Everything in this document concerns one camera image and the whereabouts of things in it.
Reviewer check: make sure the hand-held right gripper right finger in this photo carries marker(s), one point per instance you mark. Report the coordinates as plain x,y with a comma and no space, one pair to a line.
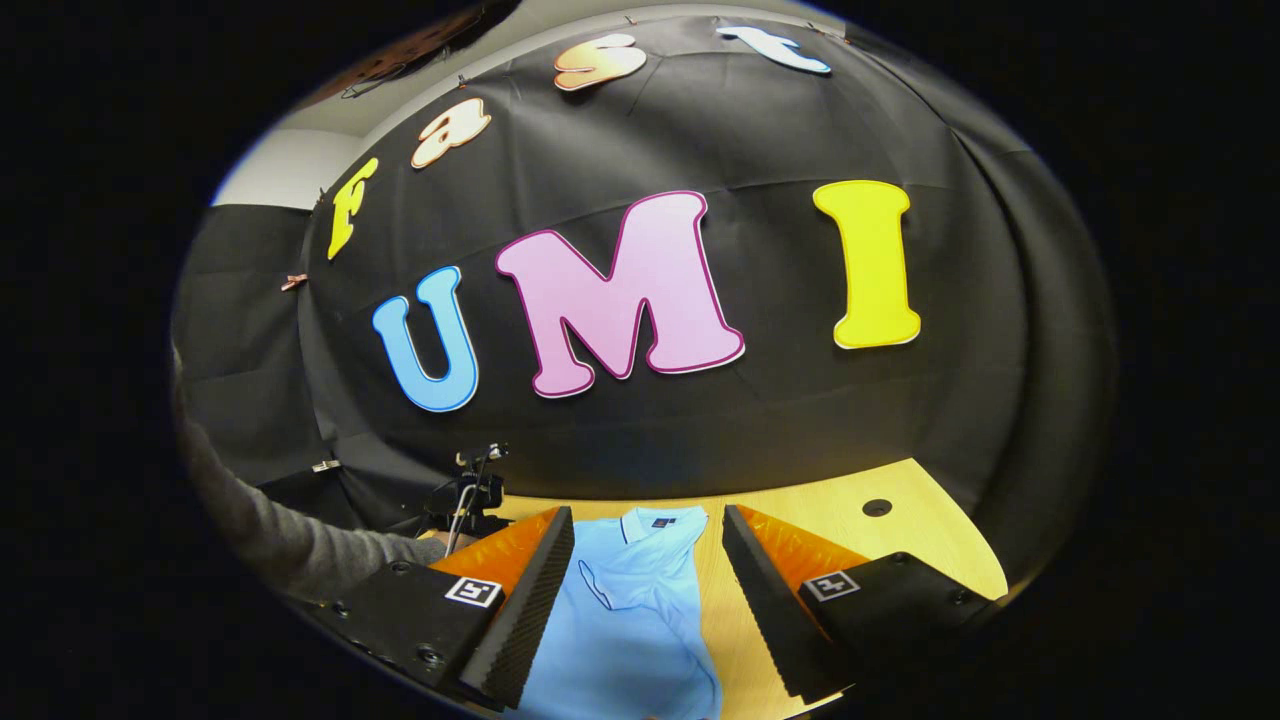
770,620

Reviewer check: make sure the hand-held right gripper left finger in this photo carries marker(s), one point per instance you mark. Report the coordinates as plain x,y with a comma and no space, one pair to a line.
520,630

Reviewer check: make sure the light blue T-shirt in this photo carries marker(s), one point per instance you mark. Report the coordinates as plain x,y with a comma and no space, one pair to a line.
630,620

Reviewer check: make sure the black backdrop cloth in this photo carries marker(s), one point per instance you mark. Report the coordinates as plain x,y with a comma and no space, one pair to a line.
800,430

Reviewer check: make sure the copper cloth clip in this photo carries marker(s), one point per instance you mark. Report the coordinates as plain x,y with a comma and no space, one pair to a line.
293,282

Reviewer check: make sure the person's head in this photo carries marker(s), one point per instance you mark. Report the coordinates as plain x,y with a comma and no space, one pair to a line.
420,45

